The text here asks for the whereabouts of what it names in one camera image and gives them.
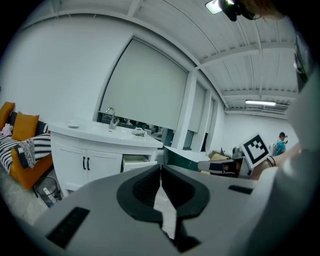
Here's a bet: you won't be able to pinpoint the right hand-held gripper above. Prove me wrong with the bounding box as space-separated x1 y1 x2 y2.
197 133 272 179

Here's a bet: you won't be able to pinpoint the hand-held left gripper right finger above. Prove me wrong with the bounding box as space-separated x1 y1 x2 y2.
161 164 263 256

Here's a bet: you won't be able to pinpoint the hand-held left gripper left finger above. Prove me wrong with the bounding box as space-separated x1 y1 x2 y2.
22 164 180 256

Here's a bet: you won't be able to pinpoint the white drawer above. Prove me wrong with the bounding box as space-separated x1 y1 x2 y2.
121 154 159 174

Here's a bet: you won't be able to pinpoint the person's right forearm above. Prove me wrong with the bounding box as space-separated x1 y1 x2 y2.
249 141 303 181

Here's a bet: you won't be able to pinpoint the white sink vanity cabinet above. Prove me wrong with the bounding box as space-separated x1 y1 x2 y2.
47 120 164 199

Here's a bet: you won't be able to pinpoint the chrome sink faucet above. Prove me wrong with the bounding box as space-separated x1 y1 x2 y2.
105 107 121 131

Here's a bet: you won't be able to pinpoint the cardboard boxes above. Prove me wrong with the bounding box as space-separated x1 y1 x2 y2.
208 149 232 161

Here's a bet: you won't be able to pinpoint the long ceiling tube light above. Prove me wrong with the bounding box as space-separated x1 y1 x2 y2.
244 99 277 107

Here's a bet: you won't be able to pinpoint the person's white shirt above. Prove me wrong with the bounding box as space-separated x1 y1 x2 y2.
246 62 320 256

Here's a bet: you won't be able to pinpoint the narrow white roller blind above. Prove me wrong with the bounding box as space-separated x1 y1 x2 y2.
205 97 216 135

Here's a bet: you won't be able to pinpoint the medium white roller blind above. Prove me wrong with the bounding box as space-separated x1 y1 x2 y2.
187 81 207 134

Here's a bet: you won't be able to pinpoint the orange sofa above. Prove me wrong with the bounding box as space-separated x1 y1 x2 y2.
0 101 55 191

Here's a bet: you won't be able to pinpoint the striped fringed blanket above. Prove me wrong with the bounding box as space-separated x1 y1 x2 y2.
0 133 52 174

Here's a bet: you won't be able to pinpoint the large orange cushion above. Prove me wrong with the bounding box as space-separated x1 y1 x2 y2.
11 111 40 142

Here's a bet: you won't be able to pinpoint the large white roller blind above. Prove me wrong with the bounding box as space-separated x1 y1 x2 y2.
99 37 189 131

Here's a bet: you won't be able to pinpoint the pink plush toy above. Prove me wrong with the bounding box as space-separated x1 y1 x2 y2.
0 122 14 137

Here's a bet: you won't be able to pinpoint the square ceiling panel light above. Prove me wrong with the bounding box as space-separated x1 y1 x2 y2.
204 0 224 15

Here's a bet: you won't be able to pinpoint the black wire trash bin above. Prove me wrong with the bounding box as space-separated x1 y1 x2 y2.
32 176 63 209

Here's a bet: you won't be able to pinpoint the black head-worn camera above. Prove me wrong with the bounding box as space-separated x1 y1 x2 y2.
218 0 262 22

